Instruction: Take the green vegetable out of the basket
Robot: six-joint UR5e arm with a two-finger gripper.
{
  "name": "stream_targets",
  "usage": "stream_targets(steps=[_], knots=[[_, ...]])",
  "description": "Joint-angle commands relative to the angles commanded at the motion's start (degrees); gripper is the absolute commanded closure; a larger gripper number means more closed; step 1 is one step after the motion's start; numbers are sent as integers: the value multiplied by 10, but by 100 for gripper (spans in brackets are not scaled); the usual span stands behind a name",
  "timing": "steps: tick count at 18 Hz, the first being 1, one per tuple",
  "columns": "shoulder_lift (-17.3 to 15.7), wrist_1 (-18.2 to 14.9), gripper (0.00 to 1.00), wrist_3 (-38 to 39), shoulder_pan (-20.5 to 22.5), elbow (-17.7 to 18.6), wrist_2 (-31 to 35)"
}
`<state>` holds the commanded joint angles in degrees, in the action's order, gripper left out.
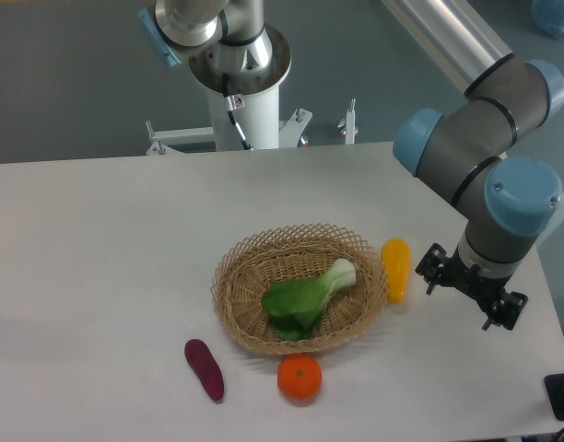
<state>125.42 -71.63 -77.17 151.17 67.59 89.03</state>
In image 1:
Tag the woven wicker basket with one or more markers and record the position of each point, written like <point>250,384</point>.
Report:
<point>290,252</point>

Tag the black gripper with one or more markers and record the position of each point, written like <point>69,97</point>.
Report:
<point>502,308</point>

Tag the green bok choy vegetable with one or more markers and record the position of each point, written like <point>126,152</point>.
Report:
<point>296,307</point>

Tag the black device at table edge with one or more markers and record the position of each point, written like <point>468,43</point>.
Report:
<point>554,385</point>

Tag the blue plastic bag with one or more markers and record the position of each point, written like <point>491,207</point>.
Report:
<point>548,15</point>

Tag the orange tangerine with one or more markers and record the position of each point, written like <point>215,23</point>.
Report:
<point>299,377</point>

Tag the white base frame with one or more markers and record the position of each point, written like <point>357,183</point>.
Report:
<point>290,134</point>

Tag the yellow pepper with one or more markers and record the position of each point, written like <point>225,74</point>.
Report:
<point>396,259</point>

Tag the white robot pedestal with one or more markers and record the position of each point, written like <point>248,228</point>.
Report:
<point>242,88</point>

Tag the purple sweet potato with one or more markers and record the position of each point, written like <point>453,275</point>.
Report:
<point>205,366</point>

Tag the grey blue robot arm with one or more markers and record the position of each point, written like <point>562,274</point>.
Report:
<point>507,202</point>

